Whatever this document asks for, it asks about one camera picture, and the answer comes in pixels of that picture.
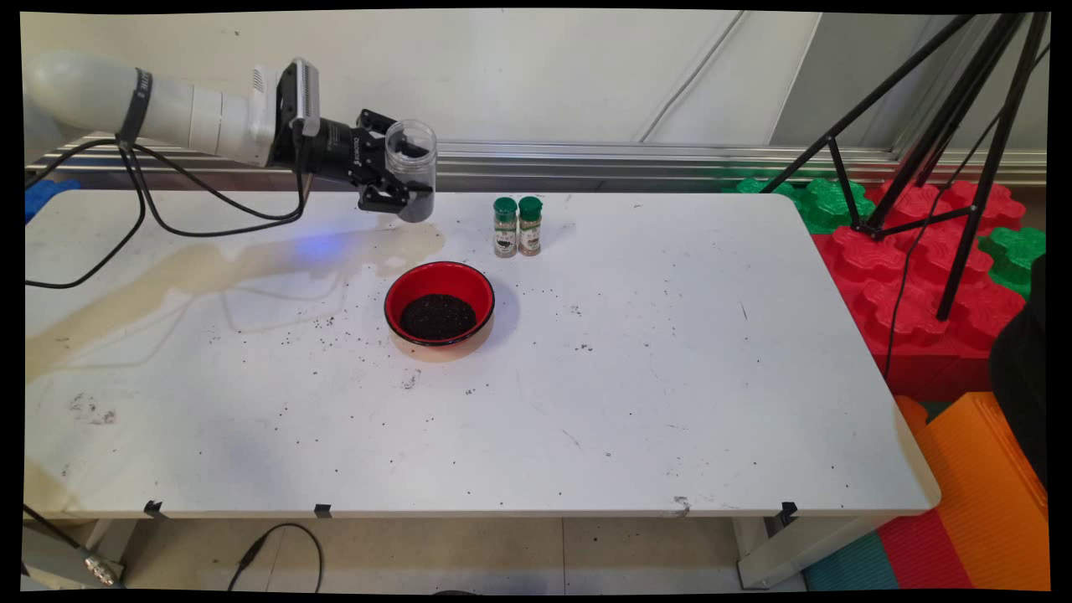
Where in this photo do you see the clear plastic jar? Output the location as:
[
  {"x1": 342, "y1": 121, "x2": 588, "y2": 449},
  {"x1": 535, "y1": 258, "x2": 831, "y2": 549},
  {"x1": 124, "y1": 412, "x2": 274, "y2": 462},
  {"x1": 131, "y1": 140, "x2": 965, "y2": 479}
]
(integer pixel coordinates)
[{"x1": 384, "y1": 120, "x2": 438, "y2": 224}]

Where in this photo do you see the red bowl with black rim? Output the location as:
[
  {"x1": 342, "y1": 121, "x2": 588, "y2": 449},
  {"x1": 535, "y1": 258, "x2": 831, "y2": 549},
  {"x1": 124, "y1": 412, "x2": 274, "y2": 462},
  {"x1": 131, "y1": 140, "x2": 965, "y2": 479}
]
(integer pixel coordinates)
[{"x1": 384, "y1": 261, "x2": 496, "y2": 347}]

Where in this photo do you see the teal floor mat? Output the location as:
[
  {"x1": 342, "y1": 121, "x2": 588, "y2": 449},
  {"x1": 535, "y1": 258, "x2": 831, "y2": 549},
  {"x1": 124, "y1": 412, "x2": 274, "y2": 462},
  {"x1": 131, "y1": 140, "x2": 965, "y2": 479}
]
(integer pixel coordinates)
[{"x1": 804, "y1": 529, "x2": 901, "y2": 591}]

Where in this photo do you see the cable with metal connector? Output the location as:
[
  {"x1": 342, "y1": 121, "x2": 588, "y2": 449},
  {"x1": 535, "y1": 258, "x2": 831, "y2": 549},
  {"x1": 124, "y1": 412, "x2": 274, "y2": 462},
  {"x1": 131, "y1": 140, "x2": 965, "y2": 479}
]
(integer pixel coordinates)
[{"x1": 23, "y1": 502, "x2": 120, "y2": 587}]

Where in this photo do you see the orange foam block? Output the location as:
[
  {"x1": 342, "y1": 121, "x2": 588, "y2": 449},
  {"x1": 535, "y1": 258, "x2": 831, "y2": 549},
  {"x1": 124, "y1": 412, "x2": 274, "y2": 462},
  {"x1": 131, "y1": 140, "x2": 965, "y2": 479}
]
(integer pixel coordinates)
[{"x1": 892, "y1": 392, "x2": 1050, "y2": 591}]

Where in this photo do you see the aluminium rail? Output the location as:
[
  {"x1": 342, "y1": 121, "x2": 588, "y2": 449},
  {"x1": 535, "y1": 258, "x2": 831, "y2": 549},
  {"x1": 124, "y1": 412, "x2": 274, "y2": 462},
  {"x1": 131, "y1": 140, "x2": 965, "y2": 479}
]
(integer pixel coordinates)
[{"x1": 25, "y1": 134, "x2": 1048, "y2": 187}]

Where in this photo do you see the black floor cable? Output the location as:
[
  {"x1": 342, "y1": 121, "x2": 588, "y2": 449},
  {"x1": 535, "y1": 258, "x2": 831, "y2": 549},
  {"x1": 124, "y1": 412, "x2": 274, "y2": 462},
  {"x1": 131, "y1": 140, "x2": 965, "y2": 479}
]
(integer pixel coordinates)
[{"x1": 228, "y1": 523, "x2": 324, "y2": 593}]

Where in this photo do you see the red floor mat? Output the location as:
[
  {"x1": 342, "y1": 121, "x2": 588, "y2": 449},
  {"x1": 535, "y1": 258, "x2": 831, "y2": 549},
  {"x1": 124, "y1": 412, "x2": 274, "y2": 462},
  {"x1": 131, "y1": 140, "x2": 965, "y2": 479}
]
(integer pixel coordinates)
[{"x1": 879, "y1": 511, "x2": 977, "y2": 591}]

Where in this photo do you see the red and green foam mat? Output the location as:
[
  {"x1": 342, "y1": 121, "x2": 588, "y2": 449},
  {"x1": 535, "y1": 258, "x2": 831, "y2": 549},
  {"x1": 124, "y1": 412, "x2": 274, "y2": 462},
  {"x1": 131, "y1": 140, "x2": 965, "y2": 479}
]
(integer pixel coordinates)
[{"x1": 724, "y1": 178, "x2": 876, "y2": 235}]

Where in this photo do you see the white wall cable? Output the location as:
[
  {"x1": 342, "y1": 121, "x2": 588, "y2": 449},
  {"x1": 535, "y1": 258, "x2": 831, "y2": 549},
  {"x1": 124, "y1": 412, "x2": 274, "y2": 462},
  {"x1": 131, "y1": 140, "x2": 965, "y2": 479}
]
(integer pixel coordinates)
[{"x1": 641, "y1": 13, "x2": 746, "y2": 143}]

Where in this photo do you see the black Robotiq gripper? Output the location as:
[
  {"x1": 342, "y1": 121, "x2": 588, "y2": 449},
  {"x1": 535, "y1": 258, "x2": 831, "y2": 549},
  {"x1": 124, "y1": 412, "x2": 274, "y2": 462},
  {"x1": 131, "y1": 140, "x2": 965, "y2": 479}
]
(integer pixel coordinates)
[{"x1": 289, "y1": 109, "x2": 436, "y2": 212}]

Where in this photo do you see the white table leg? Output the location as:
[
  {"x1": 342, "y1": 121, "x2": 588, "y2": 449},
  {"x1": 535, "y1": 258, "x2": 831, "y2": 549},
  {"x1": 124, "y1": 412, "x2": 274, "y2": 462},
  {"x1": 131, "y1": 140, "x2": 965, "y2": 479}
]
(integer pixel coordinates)
[
  {"x1": 23, "y1": 519, "x2": 139, "y2": 590},
  {"x1": 733, "y1": 515, "x2": 889, "y2": 590}
]

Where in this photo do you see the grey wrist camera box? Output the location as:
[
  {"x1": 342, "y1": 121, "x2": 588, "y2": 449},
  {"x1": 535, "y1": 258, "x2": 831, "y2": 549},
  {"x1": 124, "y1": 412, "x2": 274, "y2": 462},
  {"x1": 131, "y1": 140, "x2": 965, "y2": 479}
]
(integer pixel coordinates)
[{"x1": 276, "y1": 59, "x2": 323, "y2": 139}]

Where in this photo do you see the green-capped spice bottle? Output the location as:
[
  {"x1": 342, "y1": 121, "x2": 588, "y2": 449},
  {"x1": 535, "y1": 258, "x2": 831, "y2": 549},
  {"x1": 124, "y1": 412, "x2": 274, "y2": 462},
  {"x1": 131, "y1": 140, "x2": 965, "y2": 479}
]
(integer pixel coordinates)
[
  {"x1": 518, "y1": 197, "x2": 544, "y2": 256},
  {"x1": 493, "y1": 198, "x2": 519, "y2": 259}
]

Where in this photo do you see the green foam block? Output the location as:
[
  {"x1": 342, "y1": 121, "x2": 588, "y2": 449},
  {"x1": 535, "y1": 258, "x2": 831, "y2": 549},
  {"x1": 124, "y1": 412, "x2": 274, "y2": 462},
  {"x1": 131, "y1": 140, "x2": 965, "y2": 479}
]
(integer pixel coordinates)
[{"x1": 978, "y1": 228, "x2": 1046, "y2": 302}]

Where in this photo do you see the black velcro strap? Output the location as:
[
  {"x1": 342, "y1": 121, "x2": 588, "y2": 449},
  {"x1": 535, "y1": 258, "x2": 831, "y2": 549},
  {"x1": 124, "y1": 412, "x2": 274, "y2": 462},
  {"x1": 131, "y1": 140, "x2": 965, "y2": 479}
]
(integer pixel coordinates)
[{"x1": 117, "y1": 69, "x2": 154, "y2": 147}]

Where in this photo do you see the blue foam block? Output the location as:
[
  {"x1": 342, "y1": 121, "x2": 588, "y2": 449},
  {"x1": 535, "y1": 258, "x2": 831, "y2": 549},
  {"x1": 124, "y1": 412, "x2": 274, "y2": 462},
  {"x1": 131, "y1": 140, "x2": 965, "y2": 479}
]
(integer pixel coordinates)
[{"x1": 25, "y1": 178, "x2": 82, "y2": 223}]

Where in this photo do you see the black seeds pile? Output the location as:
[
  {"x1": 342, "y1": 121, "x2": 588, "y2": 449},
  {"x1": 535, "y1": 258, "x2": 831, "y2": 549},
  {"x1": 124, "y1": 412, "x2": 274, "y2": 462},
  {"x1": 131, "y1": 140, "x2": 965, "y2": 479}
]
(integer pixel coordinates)
[
  {"x1": 399, "y1": 293, "x2": 478, "y2": 341},
  {"x1": 398, "y1": 188, "x2": 436, "y2": 224}
]

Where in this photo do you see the black tripod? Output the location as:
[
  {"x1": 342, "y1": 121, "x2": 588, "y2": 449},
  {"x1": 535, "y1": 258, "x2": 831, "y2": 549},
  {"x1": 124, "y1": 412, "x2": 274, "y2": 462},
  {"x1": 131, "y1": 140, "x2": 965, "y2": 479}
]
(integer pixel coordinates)
[{"x1": 758, "y1": 13, "x2": 1050, "y2": 322}]

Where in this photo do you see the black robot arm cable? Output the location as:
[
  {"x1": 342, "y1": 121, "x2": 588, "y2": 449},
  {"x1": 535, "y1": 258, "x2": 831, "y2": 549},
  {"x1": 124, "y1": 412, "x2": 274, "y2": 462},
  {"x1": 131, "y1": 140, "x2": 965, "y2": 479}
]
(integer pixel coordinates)
[{"x1": 25, "y1": 138, "x2": 312, "y2": 290}]

